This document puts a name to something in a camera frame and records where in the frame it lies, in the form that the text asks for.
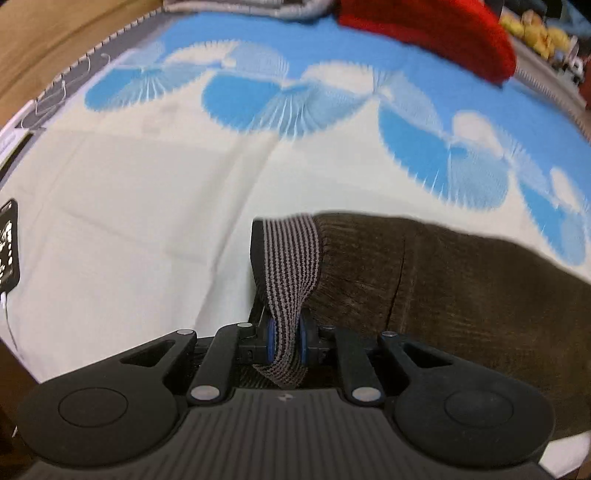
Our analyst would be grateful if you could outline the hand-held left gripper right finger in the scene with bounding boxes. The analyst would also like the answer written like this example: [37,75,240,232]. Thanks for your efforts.
[298,318,455,406]

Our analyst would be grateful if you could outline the panda plush toy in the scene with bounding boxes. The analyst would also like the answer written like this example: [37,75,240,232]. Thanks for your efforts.
[561,48,587,86]

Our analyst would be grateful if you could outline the black smartphone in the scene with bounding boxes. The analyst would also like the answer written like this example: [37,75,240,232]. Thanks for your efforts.
[0,198,22,294]

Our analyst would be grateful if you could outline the white folded blanket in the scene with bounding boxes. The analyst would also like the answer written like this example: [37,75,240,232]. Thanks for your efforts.
[164,0,334,22]

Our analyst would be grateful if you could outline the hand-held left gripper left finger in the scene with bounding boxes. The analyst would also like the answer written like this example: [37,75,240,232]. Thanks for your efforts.
[119,318,279,408]

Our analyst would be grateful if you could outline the wooden bed frame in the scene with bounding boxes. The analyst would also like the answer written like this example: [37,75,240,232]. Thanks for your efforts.
[0,0,163,134]

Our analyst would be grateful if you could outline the brown corduroy pants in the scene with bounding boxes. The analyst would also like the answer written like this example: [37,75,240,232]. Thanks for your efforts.
[249,211,591,440]

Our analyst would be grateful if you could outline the blue white printed bed sheet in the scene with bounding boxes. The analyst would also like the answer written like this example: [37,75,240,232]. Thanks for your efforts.
[0,9,591,478]

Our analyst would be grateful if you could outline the red folded blanket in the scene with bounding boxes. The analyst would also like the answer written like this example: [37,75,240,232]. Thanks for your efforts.
[335,0,518,85]

